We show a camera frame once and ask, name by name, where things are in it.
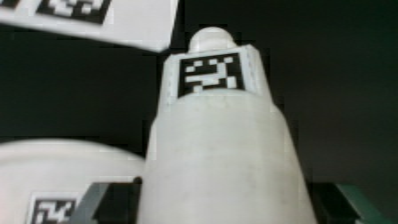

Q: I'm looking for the white round table top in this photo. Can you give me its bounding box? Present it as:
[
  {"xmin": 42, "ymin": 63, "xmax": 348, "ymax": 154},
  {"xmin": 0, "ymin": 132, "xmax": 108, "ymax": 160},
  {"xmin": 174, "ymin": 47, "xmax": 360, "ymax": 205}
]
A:
[{"xmin": 0, "ymin": 139, "xmax": 143, "ymax": 224}]

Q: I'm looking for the white sheet with markers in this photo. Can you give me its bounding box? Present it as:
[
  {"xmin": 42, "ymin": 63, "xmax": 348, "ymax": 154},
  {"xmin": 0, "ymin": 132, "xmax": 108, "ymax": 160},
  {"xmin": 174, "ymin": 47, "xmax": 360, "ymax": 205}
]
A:
[{"xmin": 0, "ymin": 0, "xmax": 179, "ymax": 52}]

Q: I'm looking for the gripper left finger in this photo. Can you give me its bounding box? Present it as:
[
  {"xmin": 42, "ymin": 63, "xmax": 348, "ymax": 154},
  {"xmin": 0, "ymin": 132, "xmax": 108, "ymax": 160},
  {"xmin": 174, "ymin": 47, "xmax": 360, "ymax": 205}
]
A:
[{"xmin": 69, "ymin": 183, "xmax": 140, "ymax": 224}]

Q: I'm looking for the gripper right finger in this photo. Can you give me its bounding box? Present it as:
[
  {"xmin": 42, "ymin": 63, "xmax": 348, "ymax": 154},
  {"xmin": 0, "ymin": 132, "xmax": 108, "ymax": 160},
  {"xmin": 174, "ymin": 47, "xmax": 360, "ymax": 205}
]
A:
[{"xmin": 309, "ymin": 183, "xmax": 390, "ymax": 224}]

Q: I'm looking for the white cylindrical table leg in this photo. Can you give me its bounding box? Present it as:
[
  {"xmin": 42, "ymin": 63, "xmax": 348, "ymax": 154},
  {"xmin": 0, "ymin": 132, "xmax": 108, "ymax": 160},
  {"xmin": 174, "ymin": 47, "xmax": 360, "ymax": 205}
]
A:
[{"xmin": 138, "ymin": 27, "xmax": 318, "ymax": 224}]

